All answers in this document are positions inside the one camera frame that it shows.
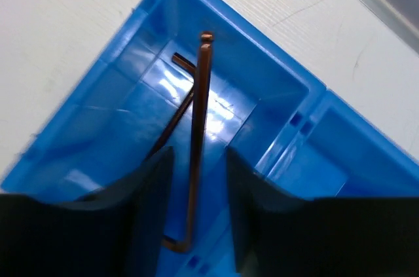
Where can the blue three-compartment bin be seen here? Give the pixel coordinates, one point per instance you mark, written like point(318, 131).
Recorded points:
point(137, 99)

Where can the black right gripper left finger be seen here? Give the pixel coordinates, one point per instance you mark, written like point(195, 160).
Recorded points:
point(116, 231)

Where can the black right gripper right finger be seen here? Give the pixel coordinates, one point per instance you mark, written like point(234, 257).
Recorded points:
point(275, 233)

